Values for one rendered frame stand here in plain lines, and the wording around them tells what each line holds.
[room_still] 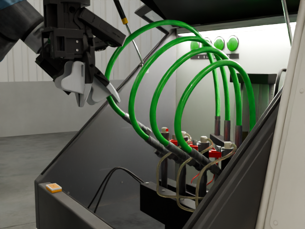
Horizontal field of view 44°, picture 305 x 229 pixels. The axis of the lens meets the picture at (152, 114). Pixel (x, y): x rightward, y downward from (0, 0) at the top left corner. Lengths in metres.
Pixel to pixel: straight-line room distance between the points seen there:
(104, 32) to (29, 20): 0.21
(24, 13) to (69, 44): 0.21
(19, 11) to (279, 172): 0.65
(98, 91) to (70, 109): 6.74
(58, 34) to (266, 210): 0.52
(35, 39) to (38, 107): 6.61
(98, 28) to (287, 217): 0.51
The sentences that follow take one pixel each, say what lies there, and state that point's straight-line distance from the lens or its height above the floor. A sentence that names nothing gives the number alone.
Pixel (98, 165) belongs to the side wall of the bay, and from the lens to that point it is 1.32.
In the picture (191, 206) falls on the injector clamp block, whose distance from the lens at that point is 0.94.
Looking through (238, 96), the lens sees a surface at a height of 1.24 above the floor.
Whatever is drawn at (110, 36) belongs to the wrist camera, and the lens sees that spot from 0.79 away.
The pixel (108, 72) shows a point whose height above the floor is 1.29.
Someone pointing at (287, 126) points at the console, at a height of 1.20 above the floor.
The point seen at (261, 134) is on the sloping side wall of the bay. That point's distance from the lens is 0.79.
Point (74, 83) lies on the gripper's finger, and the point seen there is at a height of 1.28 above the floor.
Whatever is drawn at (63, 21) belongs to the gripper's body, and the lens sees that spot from 0.76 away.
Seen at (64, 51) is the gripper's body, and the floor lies 1.34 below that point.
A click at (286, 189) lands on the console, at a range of 0.77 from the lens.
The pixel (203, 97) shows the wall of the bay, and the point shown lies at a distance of 1.34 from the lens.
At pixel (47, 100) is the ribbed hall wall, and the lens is 7.53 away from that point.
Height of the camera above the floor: 1.32
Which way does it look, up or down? 8 degrees down
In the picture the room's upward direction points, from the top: straight up
